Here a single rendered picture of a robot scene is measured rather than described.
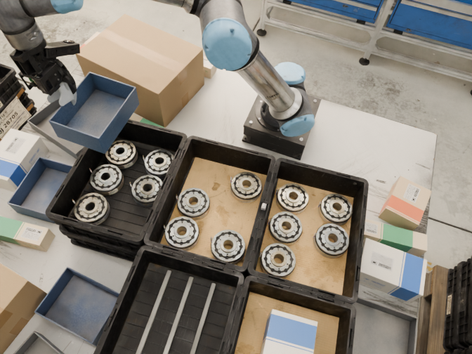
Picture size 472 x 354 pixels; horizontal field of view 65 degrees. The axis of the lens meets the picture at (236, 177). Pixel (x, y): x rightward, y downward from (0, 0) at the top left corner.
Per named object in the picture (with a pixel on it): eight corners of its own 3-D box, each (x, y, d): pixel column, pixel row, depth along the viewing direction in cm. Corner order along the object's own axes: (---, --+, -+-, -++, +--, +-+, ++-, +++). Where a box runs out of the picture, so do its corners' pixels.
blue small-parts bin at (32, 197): (55, 223, 129) (47, 215, 123) (15, 212, 131) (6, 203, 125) (83, 176, 139) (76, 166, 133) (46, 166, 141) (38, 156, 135)
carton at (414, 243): (418, 241, 132) (427, 234, 127) (418, 257, 129) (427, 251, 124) (351, 223, 135) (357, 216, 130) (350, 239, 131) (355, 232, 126)
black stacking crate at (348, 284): (272, 176, 131) (277, 157, 121) (356, 197, 128) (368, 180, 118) (244, 285, 110) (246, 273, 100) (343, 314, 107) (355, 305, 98)
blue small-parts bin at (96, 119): (95, 88, 114) (89, 71, 108) (140, 103, 112) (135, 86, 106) (57, 136, 104) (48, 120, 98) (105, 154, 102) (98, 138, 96)
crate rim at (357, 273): (276, 160, 122) (277, 156, 120) (366, 183, 120) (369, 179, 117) (245, 276, 102) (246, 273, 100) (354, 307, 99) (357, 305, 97)
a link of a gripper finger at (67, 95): (63, 116, 102) (46, 90, 95) (76, 101, 105) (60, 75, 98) (71, 118, 101) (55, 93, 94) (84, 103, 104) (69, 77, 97)
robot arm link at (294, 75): (295, 82, 142) (303, 55, 130) (303, 109, 136) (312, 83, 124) (264, 84, 141) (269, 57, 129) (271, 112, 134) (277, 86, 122)
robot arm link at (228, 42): (312, 97, 132) (227, -17, 90) (322, 131, 125) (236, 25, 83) (282, 112, 137) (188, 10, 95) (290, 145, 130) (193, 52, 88)
